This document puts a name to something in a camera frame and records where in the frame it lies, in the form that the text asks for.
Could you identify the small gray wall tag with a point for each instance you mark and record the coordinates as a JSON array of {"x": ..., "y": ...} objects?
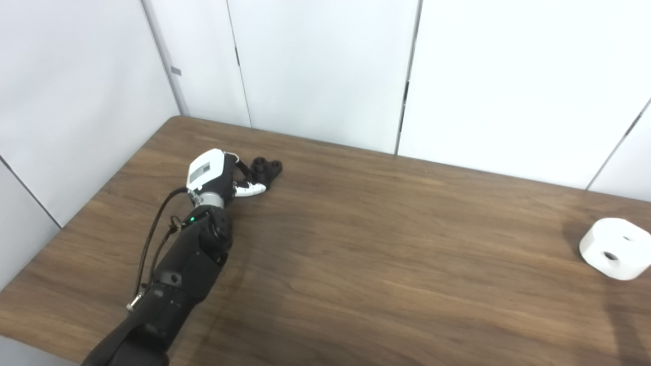
[{"x": 176, "y": 71}]

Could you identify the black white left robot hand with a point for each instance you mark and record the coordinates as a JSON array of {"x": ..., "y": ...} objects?
[{"x": 206, "y": 170}]

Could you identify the round white piece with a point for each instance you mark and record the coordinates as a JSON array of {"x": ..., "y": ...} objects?
[{"x": 615, "y": 244}]

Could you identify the black flanged holder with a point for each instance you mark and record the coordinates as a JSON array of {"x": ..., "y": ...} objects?
[{"x": 267, "y": 172}]

